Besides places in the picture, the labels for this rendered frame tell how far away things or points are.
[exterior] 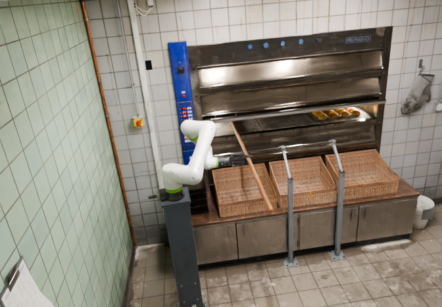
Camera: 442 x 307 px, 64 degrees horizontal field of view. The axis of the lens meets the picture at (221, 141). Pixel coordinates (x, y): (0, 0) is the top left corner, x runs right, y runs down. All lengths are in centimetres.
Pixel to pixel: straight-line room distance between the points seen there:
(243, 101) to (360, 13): 134
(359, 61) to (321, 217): 155
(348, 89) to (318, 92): 31
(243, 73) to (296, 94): 58
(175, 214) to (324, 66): 201
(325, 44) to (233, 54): 88
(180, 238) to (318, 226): 151
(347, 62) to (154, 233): 267
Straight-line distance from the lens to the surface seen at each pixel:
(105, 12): 334
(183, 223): 266
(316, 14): 353
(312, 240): 377
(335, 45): 366
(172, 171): 247
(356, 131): 402
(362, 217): 383
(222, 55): 337
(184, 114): 343
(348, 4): 364
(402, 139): 430
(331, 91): 373
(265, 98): 353
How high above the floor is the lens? 255
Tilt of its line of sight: 23 degrees down
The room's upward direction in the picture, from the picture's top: 5 degrees counter-clockwise
